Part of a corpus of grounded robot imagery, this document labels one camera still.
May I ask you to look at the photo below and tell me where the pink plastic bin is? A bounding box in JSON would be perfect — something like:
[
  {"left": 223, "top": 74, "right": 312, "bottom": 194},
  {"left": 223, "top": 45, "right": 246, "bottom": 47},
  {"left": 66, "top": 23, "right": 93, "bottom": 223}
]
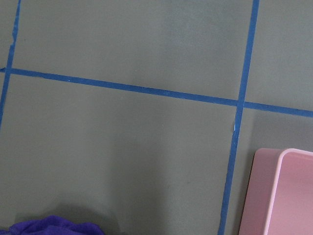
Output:
[{"left": 239, "top": 148, "right": 313, "bottom": 235}]

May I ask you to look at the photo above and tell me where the purple crumpled cloth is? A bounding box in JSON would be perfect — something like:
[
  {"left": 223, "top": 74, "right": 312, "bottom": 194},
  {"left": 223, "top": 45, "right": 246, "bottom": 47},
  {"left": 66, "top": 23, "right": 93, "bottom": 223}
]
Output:
[{"left": 0, "top": 215, "right": 105, "bottom": 235}]

